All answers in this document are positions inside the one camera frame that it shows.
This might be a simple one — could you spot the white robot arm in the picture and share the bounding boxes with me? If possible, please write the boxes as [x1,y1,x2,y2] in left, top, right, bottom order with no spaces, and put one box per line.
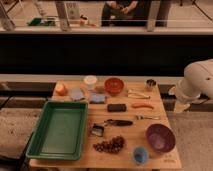
[174,59,213,113]

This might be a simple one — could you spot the purple bowl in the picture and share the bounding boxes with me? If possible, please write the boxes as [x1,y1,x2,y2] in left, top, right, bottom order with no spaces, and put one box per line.
[146,124,176,153]

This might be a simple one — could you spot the metal cup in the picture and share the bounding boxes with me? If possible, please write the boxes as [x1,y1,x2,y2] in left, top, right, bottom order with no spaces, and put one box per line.
[145,79,156,91]

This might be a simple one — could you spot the orange carrot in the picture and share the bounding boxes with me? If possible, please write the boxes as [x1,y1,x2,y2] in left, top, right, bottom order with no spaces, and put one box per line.
[131,103,154,109]

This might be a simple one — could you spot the silver fork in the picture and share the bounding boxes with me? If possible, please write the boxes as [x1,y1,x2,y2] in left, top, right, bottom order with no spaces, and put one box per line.
[136,115,160,120]

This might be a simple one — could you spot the metal tongs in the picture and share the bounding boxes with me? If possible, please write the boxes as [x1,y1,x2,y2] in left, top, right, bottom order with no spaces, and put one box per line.
[127,89,150,99]

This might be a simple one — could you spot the wooden table board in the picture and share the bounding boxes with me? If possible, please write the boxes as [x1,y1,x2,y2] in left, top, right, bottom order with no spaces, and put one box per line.
[29,89,182,169]

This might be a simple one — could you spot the blue cup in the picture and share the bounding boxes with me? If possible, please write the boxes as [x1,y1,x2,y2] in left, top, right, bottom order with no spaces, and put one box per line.
[133,147,149,165]

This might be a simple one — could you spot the black rectangular block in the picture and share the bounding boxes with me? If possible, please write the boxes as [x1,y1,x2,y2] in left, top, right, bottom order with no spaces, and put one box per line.
[107,104,127,112]

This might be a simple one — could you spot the red bowl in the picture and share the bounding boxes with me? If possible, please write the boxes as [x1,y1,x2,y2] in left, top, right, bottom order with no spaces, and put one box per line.
[104,77,124,95]

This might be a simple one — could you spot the bunch of dark grapes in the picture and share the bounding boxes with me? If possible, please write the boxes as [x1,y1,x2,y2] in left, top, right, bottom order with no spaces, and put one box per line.
[93,136,125,154]

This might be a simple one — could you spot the blue sponge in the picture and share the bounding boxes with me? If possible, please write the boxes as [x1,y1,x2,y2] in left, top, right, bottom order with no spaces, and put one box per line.
[89,94,106,104]

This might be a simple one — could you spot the white cup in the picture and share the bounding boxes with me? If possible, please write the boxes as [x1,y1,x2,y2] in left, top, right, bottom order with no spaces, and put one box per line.
[84,75,97,90]

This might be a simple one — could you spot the blue cloth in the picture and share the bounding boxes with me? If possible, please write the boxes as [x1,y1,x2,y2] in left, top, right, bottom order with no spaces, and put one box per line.
[69,88,84,101]

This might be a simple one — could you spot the seated person in background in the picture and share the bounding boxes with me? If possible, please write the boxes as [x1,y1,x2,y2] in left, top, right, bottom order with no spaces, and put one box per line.
[101,0,151,27]

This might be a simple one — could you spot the orange fruit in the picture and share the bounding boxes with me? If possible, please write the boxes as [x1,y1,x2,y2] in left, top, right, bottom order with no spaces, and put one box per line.
[55,83,67,96]

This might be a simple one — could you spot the green plastic tray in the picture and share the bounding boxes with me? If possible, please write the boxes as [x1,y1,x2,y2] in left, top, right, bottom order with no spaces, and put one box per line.
[26,101,88,161]

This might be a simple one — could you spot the green background tray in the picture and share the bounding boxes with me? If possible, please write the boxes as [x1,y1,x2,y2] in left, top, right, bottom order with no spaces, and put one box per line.
[27,17,56,26]

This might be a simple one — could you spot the black handled peeler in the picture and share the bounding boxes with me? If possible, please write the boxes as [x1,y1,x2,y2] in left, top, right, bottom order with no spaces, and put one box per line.
[104,119,133,127]

